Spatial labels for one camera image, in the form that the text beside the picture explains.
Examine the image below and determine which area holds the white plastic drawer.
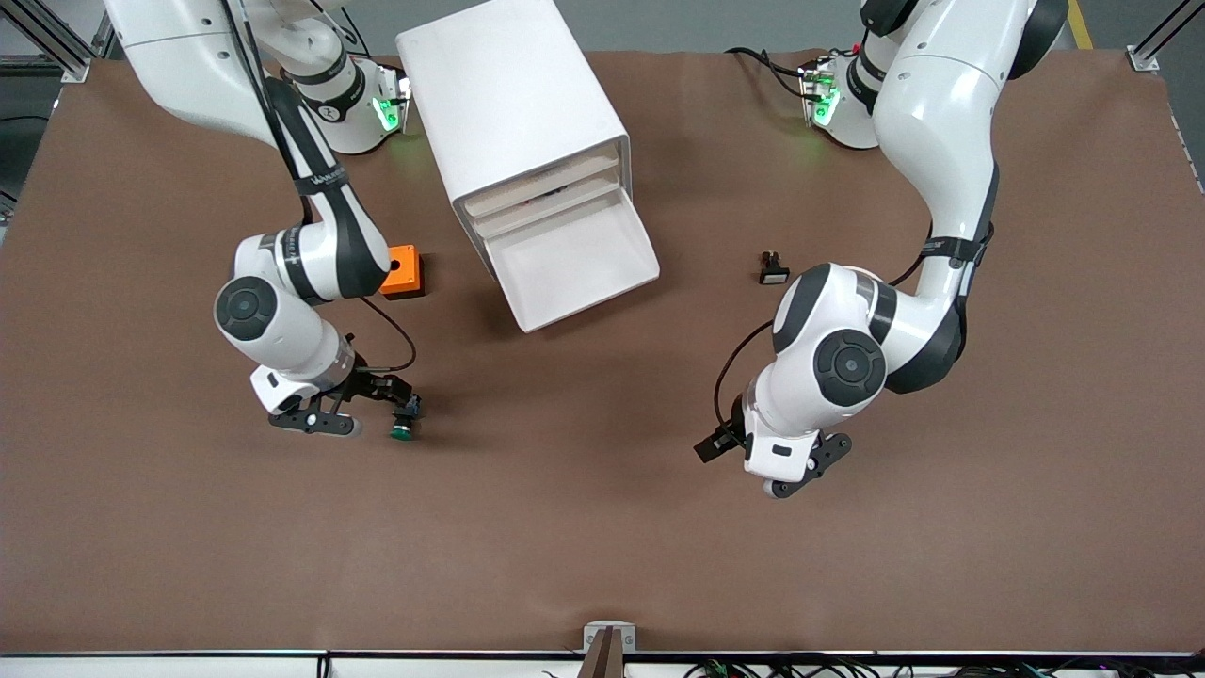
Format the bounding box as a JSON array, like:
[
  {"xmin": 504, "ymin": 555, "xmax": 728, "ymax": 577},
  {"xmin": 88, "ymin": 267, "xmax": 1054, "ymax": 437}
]
[
  {"xmin": 461, "ymin": 151, "xmax": 624, "ymax": 219},
  {"xmin": 483, "ymin": 184, "xmax": 661, "ymax": 334},
  {"xmin": 468, "ymin": 172, "xmax": 626, "ymax": 241}
]

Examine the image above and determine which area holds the white drawer cabinet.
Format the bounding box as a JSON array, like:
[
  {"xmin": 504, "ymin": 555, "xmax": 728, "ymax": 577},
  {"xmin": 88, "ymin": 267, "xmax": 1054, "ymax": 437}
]
[{"xmin": 394, "ymin": 0, "xmax": 635, "ymax": 282}]

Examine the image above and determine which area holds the brown table cover sheet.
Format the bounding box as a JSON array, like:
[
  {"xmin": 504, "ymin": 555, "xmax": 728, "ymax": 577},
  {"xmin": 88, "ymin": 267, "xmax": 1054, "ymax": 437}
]
[{"xmin": 0, "ymin": 47, "xmax": 1205, "ymax": 655}]

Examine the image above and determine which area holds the base connector plate green light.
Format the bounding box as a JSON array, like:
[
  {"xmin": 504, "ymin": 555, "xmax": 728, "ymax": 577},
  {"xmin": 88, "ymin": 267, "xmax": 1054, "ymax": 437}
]
[
  {"xmin": 375, "ymin": 61, "xmax": 413, "ymax": 133},
  {"xmin": 798, "ymin": 56, "xmax": 841, "ymax": 128}
]

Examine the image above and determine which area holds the orange button enclosure box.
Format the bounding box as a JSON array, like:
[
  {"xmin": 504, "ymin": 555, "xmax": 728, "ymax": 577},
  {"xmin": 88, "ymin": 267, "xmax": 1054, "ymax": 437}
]
[{"xmin": 379, "ymin": 245, "xmax": 426, "ymax": 300}]

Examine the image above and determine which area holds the grey metal bracket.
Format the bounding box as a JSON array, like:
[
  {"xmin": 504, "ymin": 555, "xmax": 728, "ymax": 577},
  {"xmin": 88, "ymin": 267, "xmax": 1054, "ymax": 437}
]
[{"xmin": 583, "ymin": 621, "xmax": 637, "ymax": 654}]

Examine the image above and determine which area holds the brown wedge post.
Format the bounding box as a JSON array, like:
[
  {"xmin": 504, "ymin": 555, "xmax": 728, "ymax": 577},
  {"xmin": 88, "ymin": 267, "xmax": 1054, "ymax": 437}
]
[{"xmin": 576, "ymin": 626, "xmax": 627, "ymax": 678}]

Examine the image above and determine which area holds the white table edge rail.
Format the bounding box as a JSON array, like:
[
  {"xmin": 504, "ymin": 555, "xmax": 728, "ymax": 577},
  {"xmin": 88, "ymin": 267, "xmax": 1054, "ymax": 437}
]
[{"xmin": 0, "ymin": 650, "xmax": 1205, "ymax": 678}]

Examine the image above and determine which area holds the black base cable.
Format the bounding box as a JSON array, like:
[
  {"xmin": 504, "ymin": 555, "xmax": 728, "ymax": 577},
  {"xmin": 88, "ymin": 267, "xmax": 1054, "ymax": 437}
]
[
  {"xmin": 725, "ymin": 45, "xmax": 811, "ymax": 100},
  {"xmin": 325, "ymin": 5, "xmax": 373, "ymax": 59}
]

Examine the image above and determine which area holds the aluminium frame post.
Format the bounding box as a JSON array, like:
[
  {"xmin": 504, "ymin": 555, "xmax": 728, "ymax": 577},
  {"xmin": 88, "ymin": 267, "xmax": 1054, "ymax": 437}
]
[
  {"xmin": 1125, "ymin": 0, "xmax": 1205, "ymax": 73},
  {"xmin": 0, "ymin": 0, "xmax": 128, "ymax": 84}
]

